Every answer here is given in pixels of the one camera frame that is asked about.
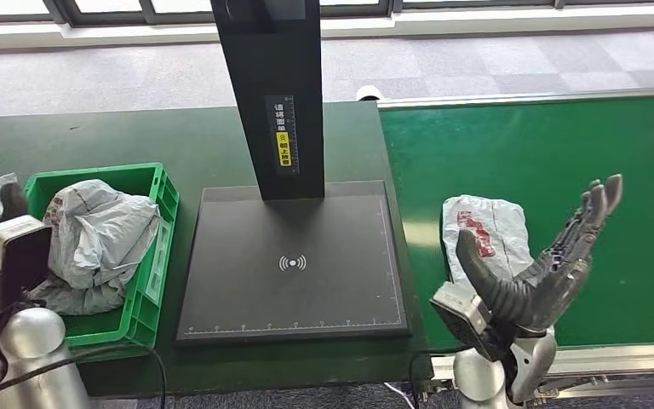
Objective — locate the metal conveyor support bracket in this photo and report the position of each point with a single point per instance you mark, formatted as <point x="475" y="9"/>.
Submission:
<point x="614" y="390"/>

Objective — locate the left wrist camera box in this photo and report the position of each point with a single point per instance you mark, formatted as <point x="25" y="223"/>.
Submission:
<point x="19" y="254"/>

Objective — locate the black inbound scanning machine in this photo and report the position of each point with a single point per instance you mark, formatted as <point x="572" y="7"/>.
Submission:
<point x="282" y="299"/>

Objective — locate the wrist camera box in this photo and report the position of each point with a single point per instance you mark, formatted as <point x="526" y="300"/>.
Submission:
<point x="462" y="316"/>
<point x="19" y="254"/>

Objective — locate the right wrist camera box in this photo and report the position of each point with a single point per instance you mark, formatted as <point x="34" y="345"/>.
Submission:
<point x="462" y="316"/>

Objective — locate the white roll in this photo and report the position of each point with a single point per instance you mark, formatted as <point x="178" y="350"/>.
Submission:
<point x="367" y="93"/>

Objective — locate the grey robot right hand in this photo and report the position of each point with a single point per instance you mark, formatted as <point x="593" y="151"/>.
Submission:
<point x="536" y="299"/>

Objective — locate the yellow and white column label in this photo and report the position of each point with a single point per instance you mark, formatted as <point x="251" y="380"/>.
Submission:
<point x="283" y="149"/>

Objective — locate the dark window frame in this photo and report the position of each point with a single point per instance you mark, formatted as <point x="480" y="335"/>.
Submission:
<point x="112" y="19"/>

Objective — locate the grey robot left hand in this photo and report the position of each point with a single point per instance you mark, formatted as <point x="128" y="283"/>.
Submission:
<point x="14" y="200"/>

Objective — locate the grey parcel bag red print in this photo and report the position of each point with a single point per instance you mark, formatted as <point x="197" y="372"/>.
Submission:
<point x="502" y="226"/>
<point x="101" y="237"/>

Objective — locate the green conveyor belt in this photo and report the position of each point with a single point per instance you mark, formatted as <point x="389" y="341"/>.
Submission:
<point x="530" y="147"/>

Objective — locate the aluminium conveyor side rail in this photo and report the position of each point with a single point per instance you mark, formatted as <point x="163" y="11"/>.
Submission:
<point x="614" y="360"/>
<point x="530" y="99"/>

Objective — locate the green plastic crate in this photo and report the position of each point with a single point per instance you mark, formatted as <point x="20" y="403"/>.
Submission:
<point x="129" y="178"/>

